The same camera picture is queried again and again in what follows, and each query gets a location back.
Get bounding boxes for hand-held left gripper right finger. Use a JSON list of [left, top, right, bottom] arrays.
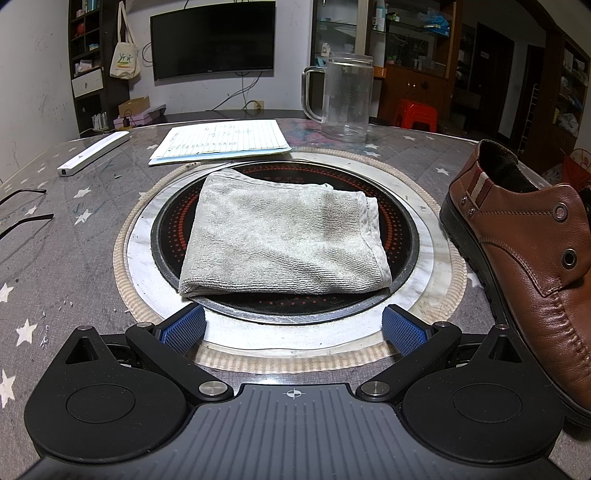
[[355, 303, 528, 408]]

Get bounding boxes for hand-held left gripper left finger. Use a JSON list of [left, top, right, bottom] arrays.
[[62, 304, 234, 407]]

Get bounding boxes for brown leather shoe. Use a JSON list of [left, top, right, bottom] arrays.
[[438, 138, 591, 428]]

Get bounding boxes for white round cooktop surround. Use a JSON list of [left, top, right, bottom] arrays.
[[124, 150, 455, 357]]

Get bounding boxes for round black induction cooktop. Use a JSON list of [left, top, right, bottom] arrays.
[[150, 159, 421, 320]]

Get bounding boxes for grey folded towel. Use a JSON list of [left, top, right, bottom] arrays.
[[178, 168, 393, 298]]

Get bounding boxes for black eyeglasses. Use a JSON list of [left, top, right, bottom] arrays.
[[0, 187, 55, 241]]

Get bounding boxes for lined paper notebook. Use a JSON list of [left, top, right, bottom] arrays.
[[148, 119, 293, 166]]

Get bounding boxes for white bar device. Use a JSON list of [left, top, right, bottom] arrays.
[[57, 130, 131, 177]]

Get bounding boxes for dark television console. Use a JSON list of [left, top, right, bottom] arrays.
[[113, 108, 305, 132]]

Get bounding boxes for red plastic stool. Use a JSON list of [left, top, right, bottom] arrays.
[[394, 98, 438, 131]]

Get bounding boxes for cardboard box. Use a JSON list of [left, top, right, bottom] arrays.
[[118, 96, 151, 118]]

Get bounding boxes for red play tent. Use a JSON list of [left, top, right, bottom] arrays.
[[561, 148, 591, 191]]

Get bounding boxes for clear glass mug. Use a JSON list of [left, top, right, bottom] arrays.
[[301, 52, 374, 144]]

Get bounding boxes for wooden glass display cabinet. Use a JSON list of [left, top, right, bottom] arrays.
[[310, 0, 463, 121]]

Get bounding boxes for cream tote bag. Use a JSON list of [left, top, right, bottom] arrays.
[[109, 1, 141, 81]]

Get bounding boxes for dark wooden door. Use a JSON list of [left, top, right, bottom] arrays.
[[475, 22, 516, 108]]

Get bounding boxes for dark cubby shelf unit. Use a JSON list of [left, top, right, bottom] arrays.
[[68, 0, 116, 134]]

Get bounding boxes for black wall television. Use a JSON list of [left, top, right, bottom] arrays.
[[150, 0, 277, 83]]

